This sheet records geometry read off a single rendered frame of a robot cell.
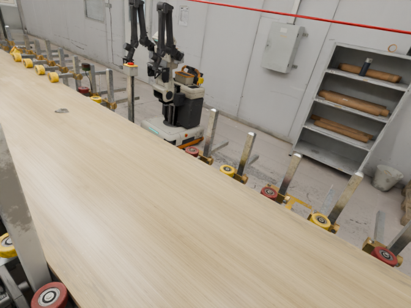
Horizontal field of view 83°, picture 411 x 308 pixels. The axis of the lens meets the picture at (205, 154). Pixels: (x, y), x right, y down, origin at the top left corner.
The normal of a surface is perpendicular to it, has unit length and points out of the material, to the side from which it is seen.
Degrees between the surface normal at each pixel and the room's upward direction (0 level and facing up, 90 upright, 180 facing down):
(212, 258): 0
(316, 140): 90
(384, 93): 90
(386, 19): 90
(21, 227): 90
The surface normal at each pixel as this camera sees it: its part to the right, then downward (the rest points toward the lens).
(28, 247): 0.79, 0.42
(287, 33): -0.60, 0.33
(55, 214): 0.15, -0.84
